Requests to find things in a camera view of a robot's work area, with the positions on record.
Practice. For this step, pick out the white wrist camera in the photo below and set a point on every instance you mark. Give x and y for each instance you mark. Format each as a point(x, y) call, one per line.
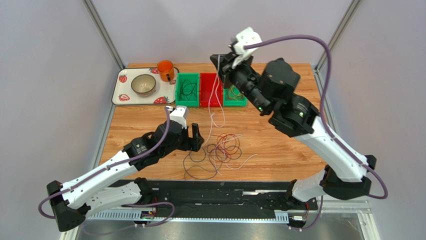
point(178, 114)
point(246, 37)

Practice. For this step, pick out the orange mug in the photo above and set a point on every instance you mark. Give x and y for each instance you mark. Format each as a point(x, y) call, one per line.
point(166, 70)

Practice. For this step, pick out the strawberry pattern tray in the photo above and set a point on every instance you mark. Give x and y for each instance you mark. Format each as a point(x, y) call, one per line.
point(123, 95)

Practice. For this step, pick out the beige ceramic bowl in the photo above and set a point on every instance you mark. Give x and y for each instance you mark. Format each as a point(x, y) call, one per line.
point(144, 85)

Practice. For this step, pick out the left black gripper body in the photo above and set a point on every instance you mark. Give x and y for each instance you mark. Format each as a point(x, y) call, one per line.
point(183, 142)

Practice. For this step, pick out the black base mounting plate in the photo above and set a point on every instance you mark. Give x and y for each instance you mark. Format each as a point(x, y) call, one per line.
point(219, 199)

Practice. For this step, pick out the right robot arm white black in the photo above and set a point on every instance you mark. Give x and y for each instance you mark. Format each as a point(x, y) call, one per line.
point(272, 93)

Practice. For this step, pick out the aluminium frame rail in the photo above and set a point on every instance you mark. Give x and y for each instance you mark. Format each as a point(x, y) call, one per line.
point(327, 219)

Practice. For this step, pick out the right green bin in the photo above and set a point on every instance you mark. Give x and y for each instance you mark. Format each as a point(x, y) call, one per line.
point(232, 97)

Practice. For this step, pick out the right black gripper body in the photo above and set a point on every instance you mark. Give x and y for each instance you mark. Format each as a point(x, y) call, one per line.
point(227, 67)

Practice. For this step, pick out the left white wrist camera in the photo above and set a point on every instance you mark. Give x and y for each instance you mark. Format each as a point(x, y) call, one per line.
point(178, 114)

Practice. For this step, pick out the red bin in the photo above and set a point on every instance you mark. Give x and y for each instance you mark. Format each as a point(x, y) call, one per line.
point(210, 94)

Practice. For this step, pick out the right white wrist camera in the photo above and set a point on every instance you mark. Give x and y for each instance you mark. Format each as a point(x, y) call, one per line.
point(246, 37)

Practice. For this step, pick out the green bin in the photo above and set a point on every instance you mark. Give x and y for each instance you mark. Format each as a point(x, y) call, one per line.
point(232, 97)
point(187, 89)

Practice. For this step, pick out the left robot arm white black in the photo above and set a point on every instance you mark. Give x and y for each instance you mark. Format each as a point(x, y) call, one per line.
point(74, 201)

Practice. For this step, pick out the left green bin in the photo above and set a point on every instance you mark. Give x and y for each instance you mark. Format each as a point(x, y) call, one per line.
point(187, 89)

